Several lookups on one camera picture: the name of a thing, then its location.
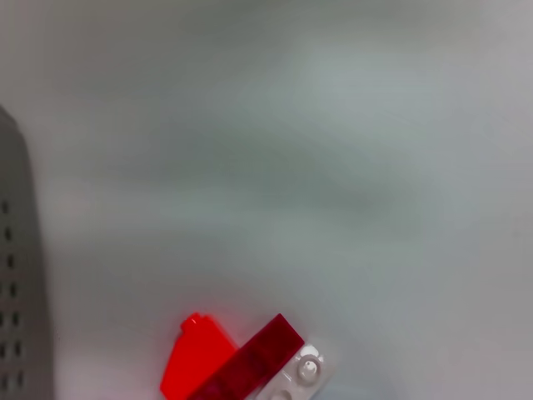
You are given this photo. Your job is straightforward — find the white toy brick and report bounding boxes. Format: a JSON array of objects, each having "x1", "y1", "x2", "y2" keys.
[{"x1": 257, "y1": 343, "x2": 336, "y2": 400}]

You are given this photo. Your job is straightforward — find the large bright red toy brick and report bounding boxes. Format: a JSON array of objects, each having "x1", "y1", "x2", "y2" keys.
[{"x1": 160, "y1": 312, "x2": 241, "y2": 400}]

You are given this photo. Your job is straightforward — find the dark red toy brick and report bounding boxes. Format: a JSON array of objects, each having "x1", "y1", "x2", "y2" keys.
[{"x1": 189, "y1": 312, "x2": 306, "y2": 400}]

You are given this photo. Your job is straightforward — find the grey perforated plastic storage bin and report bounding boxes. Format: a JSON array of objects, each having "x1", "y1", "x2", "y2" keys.
[{"x1": 0, "y1": 106, "x2": 57, "y2": 400}]

